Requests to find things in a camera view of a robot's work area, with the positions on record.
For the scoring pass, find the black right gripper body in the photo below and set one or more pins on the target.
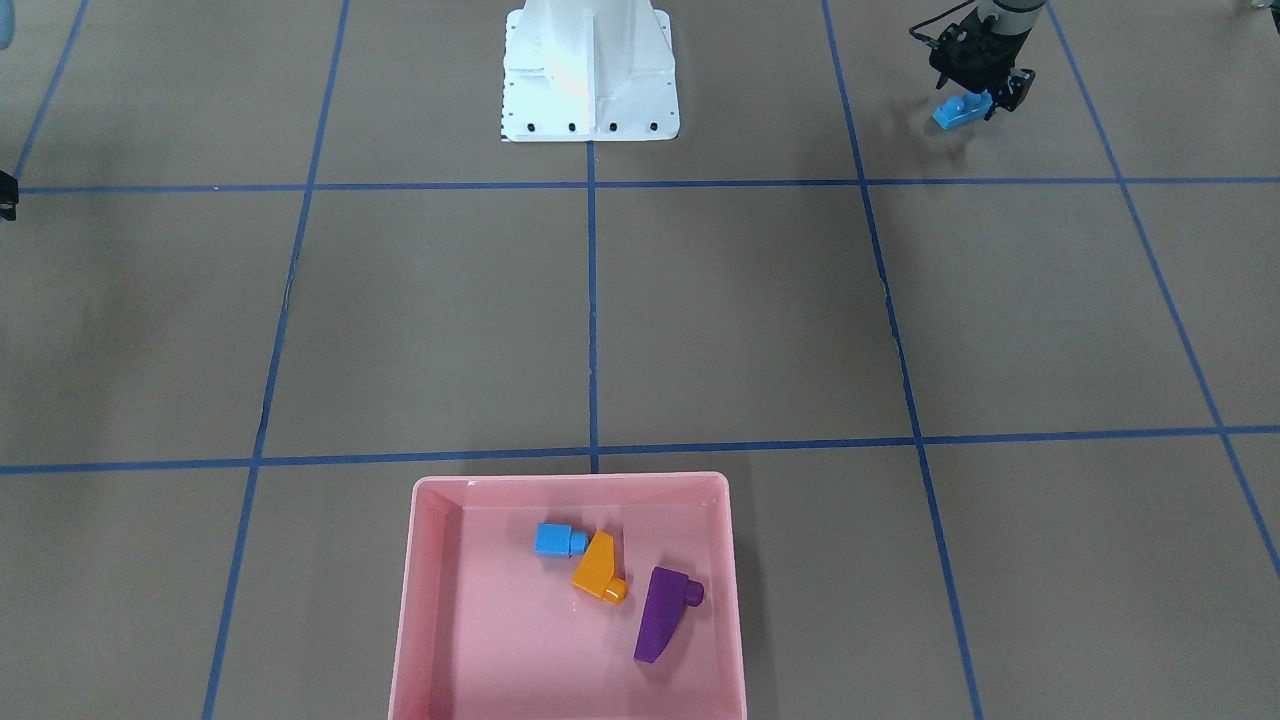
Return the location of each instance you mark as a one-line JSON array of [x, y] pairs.
[[6, 193]]

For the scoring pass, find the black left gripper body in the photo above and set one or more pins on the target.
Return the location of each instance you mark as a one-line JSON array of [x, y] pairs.
[[1017, 89]]

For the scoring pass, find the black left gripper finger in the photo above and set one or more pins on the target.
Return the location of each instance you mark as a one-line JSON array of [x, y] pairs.
[[1012, 91]]

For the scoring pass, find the long blue toy block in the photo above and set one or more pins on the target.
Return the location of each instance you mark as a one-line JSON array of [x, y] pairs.
[[961, 109]]

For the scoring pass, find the purple toy block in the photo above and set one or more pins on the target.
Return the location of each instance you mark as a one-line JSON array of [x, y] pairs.
[[669, 594]]

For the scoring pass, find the orange toy block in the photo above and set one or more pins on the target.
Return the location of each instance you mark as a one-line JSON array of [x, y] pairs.
[[597, 572]]

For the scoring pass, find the small blue toy block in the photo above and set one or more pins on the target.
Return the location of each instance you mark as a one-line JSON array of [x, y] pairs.
[[560, 541]]

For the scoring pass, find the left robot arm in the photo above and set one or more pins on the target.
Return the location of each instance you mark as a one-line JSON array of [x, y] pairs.
[[1008, 17]]

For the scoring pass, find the pink plastic box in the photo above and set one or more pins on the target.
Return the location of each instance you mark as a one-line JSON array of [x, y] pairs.
[[489, 630]]

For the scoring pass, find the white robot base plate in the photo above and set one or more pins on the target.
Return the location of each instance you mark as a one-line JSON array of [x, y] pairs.
[[589, 71]]

